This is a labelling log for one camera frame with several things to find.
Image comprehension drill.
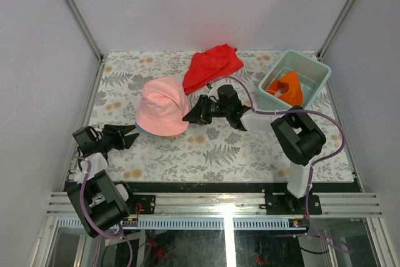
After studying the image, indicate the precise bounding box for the red cloth hat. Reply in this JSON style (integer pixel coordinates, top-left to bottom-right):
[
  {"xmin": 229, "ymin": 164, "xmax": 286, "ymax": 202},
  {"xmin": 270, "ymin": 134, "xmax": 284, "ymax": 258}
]
[{"xmin": 182, "ymin": 44, "xmax": 244, "ymax": 95}]

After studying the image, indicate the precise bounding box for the wooden hat stand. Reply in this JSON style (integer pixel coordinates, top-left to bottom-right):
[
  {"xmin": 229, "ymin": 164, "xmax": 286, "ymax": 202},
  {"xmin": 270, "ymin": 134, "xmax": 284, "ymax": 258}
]
[{"xmin": 157, "ymin": 133, "xmax": 185, "ymax": 139}]

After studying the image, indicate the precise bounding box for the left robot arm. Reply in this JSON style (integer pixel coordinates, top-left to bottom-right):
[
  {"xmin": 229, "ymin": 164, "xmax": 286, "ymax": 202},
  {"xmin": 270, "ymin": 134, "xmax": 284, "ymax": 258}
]
[{"xmin": 67, "ymin": 124, "xmax": 139, "ymax": 239}]

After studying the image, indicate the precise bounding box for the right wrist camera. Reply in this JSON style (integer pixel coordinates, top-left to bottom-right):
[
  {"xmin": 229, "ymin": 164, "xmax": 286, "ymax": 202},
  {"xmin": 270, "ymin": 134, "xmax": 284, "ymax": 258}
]
[{"xmin": 206, "ymin": 83, "xmax": 219, "ymax": 99}]

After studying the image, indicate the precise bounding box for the aluminium rail frame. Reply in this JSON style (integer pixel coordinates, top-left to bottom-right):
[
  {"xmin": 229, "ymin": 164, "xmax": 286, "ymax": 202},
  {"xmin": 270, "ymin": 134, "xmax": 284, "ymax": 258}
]
[{"xmin": 27, "ymin": 182, "xmax": 400, "ymax": 267}]

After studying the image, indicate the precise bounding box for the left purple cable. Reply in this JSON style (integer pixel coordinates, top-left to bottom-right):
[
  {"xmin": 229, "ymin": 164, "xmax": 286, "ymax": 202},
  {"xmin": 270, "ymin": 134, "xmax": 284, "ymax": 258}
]
[{"xmin": 74, "ymin": 151, "xmax": 134, "ymax": 267}]

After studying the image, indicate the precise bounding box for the teal plastic bin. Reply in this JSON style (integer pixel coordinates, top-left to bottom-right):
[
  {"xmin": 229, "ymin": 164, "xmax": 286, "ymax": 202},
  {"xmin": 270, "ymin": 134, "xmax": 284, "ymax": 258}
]
[{"xmin": 257, "ymin": 50, "xmax": 331, "ymax": 111}]

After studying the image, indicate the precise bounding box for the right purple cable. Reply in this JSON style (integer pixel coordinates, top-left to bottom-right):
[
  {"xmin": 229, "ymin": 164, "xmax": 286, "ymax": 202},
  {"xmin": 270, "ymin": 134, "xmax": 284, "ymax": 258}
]
[{"xmin": 218, "ymin": 75, "xmax": 354, "ymax": 254}]

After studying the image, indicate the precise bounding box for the pink hat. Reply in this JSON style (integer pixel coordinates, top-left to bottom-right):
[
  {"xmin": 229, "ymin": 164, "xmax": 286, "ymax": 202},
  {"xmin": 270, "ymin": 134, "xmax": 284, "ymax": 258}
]
[{"xmin": 136, "ymin": 77, "xmax": 191, "ymax": 136}]

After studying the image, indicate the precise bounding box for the orange hat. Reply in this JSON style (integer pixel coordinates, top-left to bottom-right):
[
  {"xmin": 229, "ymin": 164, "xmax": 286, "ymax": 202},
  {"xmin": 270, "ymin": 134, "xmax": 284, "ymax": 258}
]
[{"xmin": 266, "ymin": 71, "xmax": 303, "ymax": 106}]

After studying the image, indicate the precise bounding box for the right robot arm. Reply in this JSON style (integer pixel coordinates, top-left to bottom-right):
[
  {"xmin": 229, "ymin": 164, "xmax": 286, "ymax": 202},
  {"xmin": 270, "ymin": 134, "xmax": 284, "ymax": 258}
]
[{"xmin": 182, "ymin": 84, "xmax": 326, "ymax": 214}]

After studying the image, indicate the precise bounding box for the left corner aluminium post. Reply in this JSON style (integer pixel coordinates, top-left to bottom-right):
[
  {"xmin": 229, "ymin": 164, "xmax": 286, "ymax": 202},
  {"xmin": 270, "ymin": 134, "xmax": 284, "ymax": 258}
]
[{"xmin": 63, "ymin": 0, "xmax": 104, "ymax": 61}]

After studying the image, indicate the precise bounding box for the corner aluminium post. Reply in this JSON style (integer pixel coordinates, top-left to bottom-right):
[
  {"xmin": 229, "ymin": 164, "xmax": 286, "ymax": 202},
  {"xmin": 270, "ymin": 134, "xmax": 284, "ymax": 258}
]
[
  {"xmin": 317, "ymin": 0, "xmax": 356, "ymax": 62},
  {"xmin": 63, "ymin": 0, "xmax": 104, "ymax": 61}
]

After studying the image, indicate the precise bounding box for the purple cable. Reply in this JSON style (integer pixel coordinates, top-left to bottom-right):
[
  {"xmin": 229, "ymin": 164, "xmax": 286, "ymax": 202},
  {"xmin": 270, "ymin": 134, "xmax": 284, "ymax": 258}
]
[
  {"xmin": 218, "ymin": 75, "xmax": 354, "ymax": 254},
  {"xmin": 74, "ymin": 151, "xmax": 134, "ymax": 267}
]

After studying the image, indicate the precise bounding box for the blue bucket hat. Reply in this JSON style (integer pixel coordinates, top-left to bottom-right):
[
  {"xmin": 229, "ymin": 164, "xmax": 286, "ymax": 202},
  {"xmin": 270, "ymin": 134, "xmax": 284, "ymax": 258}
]
[{"xmin": 135, "ymin": 123, "xmax": 156, "ymax": 136}]

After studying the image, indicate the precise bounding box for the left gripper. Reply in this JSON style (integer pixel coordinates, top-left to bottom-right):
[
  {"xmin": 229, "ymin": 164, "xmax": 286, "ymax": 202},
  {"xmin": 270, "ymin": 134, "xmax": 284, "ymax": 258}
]
[{"xmin": 97, "ymin": 124, "xmax": 141, "ymax": 152}]

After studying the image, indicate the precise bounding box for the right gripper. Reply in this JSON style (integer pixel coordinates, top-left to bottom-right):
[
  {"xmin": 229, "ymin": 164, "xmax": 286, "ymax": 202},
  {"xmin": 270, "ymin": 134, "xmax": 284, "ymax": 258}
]
[{"xmin": 182, "ymin": 94, "xmax": 231, "ymax": 126}]

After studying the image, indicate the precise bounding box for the right corner aluminium post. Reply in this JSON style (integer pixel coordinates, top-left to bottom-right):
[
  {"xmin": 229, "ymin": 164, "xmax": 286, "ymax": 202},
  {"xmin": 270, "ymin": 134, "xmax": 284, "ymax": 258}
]
[{"xmin": 317, "ymin": 0, "xmax": 356, "ymax": 62}]

